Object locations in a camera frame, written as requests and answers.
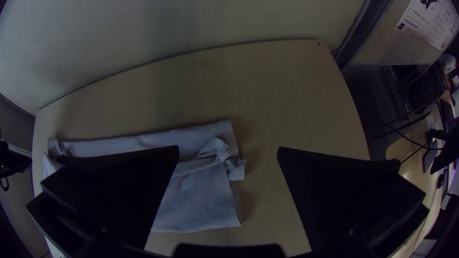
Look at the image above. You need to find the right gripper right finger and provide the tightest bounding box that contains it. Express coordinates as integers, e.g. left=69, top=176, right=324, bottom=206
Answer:
left=276, top=146, right=430, bottom=258

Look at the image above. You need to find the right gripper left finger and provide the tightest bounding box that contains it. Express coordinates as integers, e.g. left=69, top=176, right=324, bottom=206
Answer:
left=26, top=144, right=180, bottom=252

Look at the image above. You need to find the white t-shirt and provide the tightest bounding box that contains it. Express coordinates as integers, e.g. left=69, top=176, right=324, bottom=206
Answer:
left=43, top=118, right=247, bottom=233

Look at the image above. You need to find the pale wooden side table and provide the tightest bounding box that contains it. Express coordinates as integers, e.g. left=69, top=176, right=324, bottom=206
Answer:
left=385, top=91, right=454, bottom=253

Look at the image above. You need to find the white poster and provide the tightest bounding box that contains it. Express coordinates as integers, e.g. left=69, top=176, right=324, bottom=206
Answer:
left=394, top=0, right=459, bottom=51

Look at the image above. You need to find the black cable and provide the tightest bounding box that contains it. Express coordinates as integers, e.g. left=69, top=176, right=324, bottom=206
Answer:
left=388, top=123, right=430, bottom=150

